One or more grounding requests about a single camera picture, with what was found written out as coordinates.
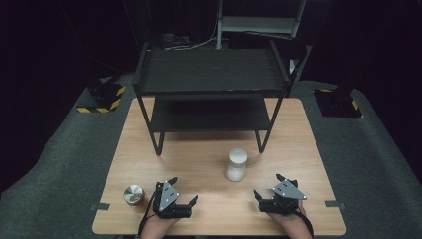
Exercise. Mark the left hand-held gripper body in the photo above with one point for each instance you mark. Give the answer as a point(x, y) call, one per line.
point(167, 199)

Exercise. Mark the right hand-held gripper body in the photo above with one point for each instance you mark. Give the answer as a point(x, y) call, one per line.
point(287, 192)

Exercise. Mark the glass jar with metal lid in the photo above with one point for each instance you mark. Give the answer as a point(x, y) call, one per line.
point(134, 195)

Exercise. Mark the white plastic bottle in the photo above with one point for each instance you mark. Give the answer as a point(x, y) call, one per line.
point(236, 164)

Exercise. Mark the black two-tier shelf rack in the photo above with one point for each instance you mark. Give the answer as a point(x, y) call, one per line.
point(209, 71)

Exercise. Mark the person's left hand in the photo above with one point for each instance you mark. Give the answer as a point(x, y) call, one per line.
point(156, 227)

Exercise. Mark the person's right hand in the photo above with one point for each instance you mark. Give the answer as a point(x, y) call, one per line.
point(293, 224)

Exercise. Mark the grey tape strip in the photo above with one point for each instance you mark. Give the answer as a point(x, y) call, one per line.
point(335, 204)
point(99, 206)

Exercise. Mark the black stand base yellow stripes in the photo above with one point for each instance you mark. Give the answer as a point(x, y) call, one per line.
point(336, 103)
point(104, 94)

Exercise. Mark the grey metal frame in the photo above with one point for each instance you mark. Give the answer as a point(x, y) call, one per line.
point(257, 24)

